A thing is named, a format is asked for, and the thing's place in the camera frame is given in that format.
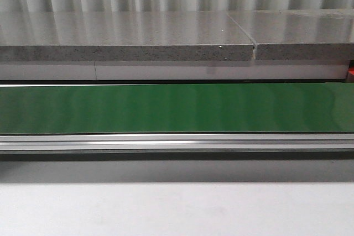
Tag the grey stone slab left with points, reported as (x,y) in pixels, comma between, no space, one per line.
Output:
(122,36)

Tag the grey stone slab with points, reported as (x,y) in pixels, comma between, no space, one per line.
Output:
(325,34)
(122,36)

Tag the green conveyor belt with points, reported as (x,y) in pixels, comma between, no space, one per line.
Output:
(181,108)

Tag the grey stone slab right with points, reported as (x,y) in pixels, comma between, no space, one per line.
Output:
(325,34)

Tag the red orange plate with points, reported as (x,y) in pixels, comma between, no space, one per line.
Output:
(350,73)

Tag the aluminium conveyor frame rail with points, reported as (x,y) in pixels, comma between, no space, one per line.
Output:
(189,142)

